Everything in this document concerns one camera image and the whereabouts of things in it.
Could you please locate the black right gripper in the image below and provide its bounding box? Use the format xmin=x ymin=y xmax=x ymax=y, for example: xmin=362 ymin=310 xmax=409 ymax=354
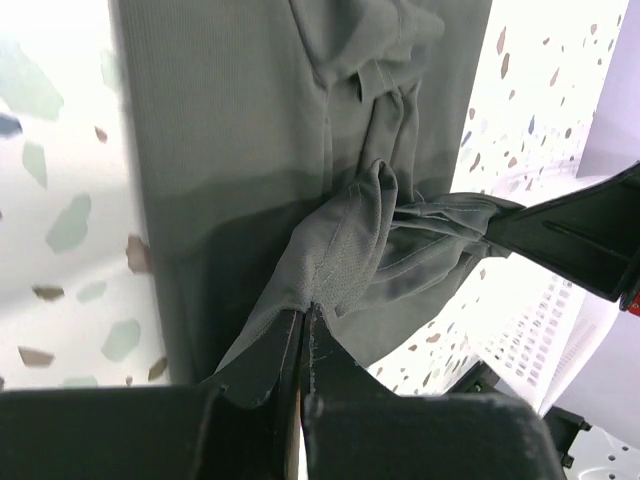
xmin=486 ymin=164 xmax=640 ymax=316

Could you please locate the grey t-shirt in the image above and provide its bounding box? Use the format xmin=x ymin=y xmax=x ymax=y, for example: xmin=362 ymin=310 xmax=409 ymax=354
xmin=112 ymin=1 xmax=518 ymax=384

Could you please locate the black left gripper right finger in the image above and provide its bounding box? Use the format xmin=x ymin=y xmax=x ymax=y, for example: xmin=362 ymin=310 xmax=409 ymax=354
xmin=300 ymin=306 xmax=564 ymax=480

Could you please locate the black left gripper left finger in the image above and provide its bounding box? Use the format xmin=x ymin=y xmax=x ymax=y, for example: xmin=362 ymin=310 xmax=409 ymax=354
xmin=1 ymin=311 xmax=303 ymax=479

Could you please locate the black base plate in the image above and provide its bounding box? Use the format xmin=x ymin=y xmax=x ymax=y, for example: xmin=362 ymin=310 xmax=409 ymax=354
xmin=447 ymin=361 xmax=592 ymax=469

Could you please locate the white plastic basket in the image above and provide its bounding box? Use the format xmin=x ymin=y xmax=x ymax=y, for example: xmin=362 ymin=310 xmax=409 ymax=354
xmin=464 ymin=272 xmax=621 ymax=419

